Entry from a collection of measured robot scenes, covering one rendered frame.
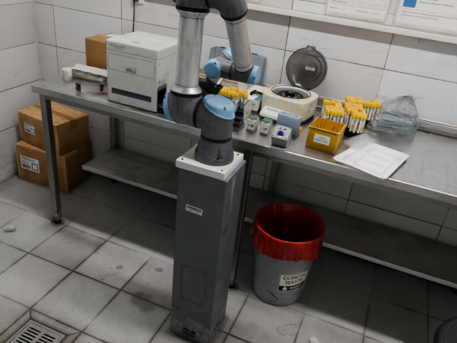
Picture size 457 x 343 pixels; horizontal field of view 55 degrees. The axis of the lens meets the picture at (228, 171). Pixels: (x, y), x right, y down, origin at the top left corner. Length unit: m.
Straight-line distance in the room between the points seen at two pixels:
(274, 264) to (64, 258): 1.16
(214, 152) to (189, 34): 0.42
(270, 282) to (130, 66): 1.24
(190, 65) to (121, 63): 0.63
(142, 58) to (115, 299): 1.18
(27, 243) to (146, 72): 1.25
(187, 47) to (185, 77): 0.10
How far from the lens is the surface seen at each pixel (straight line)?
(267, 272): 2.23
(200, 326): 2.08
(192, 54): 1.57
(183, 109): 1.60
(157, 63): 2.04
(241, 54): 1.67
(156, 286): 2.40
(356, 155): 1.93
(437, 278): 2.46
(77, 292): 2.41
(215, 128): 1.57
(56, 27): 3.23
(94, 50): 2.68
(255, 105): 2.21
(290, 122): 1.98
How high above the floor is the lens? 1.66
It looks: 28 degrees down
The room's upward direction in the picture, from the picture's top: 7 degrees clockwise
